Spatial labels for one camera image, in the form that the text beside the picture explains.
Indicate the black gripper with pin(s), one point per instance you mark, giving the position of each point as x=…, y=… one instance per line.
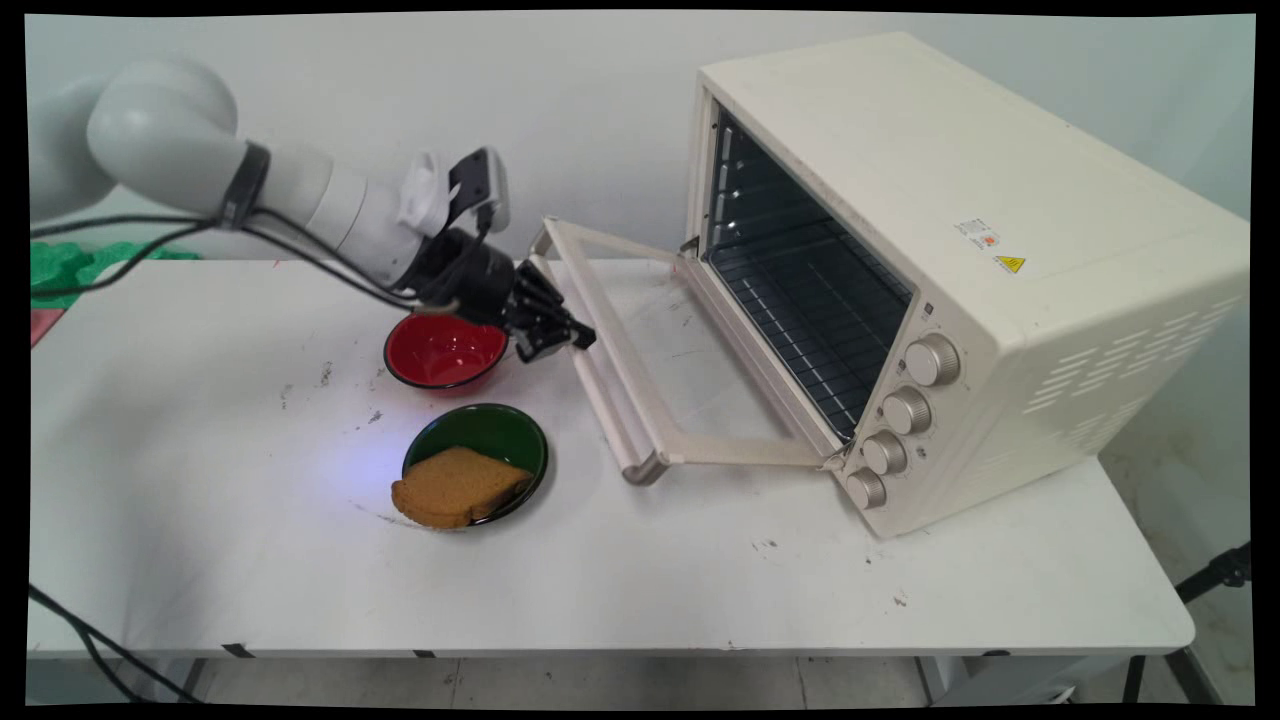
x=475, y=280

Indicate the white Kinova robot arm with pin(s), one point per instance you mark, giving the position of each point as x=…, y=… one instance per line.
x=170, y=130

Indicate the red enamel bowl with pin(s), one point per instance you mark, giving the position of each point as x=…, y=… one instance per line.
x=440, y=350

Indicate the green enamel bowl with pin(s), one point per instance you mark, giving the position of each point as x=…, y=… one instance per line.
x=490, y=430

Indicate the brown toast bread slice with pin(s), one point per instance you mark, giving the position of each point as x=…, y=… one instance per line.
x=455, y=485

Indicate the silver oven knob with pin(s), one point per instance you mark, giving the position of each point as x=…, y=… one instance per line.
x=932, y=360
x=866, y=489
x=885, y=452
x=907, y=410

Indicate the white label sticker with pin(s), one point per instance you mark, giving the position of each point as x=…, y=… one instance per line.
x=978, y=235

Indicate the yellow warning sticker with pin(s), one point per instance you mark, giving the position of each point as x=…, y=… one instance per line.
x=1010, y=265

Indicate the green cloth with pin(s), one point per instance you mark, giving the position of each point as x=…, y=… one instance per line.
x=60, y=265

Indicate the black table leg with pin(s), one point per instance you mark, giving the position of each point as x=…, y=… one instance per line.
x=1195, y=677
x=1133, y=680
x=190, y=680

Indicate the red flat object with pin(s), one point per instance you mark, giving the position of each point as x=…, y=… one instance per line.
x=42, y=325

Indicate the cream toaster oven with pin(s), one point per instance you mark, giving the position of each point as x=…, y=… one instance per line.
x=1050, y=180

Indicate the black tripod stand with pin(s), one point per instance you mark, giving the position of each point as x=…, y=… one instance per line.
x=1215, y=573

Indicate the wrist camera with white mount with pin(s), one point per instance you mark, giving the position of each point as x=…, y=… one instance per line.
x=480, y=185

